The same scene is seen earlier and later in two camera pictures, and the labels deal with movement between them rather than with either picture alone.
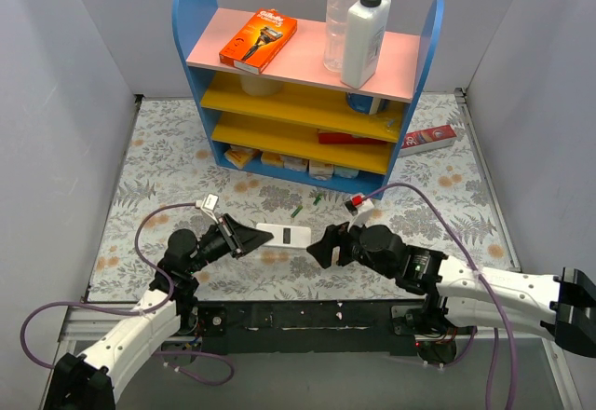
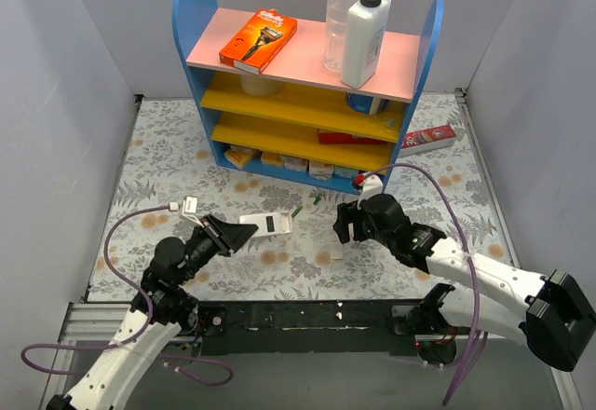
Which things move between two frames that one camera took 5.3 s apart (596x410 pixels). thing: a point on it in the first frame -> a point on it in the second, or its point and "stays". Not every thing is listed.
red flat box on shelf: (341, 137) stays
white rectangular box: (288, 236) -> (269, 224)
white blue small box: (345, 171) stays
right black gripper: (344, 244) -> (353, 225)
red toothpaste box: (428, 140) stays
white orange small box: (320, 170) stays
